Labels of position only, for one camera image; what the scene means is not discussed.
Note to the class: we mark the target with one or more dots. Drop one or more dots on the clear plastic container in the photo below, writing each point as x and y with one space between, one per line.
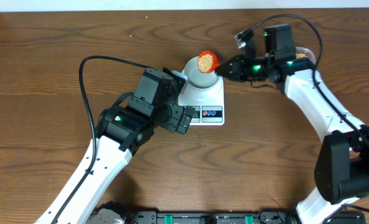
308 52

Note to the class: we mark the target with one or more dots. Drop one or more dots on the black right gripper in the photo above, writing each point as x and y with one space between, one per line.
236 63

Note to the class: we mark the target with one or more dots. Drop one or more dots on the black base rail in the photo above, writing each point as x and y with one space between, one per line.
115 213

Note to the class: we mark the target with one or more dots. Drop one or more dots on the white round bowl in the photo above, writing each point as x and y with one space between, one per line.
196 77

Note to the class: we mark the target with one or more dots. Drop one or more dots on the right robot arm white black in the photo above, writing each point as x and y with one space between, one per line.
342 170

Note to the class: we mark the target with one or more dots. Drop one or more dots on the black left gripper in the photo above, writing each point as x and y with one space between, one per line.
172 124

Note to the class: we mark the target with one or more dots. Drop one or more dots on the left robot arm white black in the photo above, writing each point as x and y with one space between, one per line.
118 135

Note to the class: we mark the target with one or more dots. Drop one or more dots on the red measuring scoop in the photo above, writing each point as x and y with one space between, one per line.
215 65

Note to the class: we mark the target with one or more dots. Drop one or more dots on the white digital kitchen scale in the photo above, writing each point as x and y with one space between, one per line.
209 104

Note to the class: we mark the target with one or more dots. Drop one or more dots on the soybeans in container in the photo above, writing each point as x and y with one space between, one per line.
301 55

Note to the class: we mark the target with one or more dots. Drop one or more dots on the soybeans in scoop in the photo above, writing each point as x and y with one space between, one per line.
205 63

